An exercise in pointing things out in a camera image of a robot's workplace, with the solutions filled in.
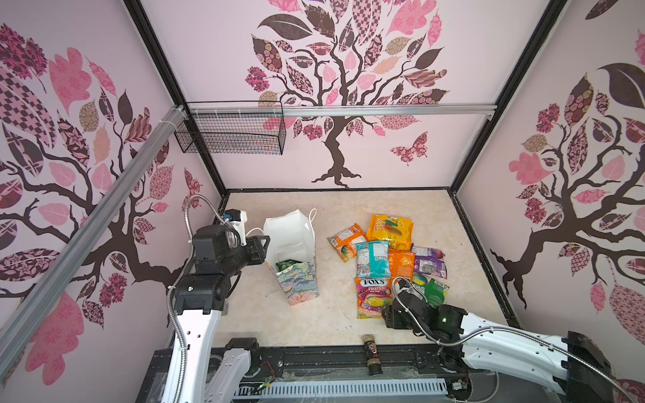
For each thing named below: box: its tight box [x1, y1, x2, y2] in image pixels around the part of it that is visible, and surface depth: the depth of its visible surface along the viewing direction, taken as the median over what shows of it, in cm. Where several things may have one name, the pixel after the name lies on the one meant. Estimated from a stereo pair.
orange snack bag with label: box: [326, 222, 368, 263], surface depth 100 cm
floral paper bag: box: [262, 208, 320, 307], surface depth 81 cm
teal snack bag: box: [355, 240, 392, 279], surface depth 94 cm
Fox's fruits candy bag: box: [354, 277, 394, 320], surface depth 86 cm
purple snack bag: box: [410, 243, 448, 280], surface depth 94 cm
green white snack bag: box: [413, 278, 451, 309], surface depth 87 cm
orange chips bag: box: [388, 248, 416, 292], surface depth 94 cm
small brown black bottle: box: [362, 334, 383, 377], surface depth 74 cm
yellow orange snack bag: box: [366, 213, 415, 251], surface depth 101 cm
